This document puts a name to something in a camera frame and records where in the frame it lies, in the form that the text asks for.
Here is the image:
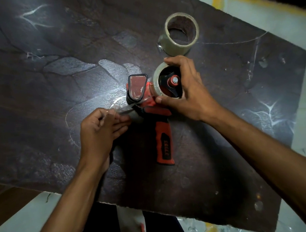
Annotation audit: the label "person's right hand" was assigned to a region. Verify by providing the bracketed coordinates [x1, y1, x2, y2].
[152, 52, 223, 126]

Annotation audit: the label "person's left hand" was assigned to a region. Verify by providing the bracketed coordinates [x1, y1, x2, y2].
[74, 105, 135, 176]

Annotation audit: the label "clear tape roll with dispenser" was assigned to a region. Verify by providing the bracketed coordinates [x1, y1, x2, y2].
[112, 61, 184, 115]

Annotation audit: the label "red and black tape dispenser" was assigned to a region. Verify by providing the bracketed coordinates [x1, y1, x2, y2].
[124, 71, 189, 169]

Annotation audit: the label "person's right forearm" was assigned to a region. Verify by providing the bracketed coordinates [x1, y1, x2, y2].
[200, 100, 306, 232]

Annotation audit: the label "person's left forearm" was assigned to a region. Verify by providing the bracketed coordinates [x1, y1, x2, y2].
[19, 160, 115, 232]

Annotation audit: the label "loose clear tape roll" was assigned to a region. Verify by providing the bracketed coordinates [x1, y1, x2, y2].
[155, 11, 201, 58]

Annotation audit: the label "black trousers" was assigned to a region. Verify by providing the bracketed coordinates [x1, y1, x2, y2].
[71, 195, 190, 232]

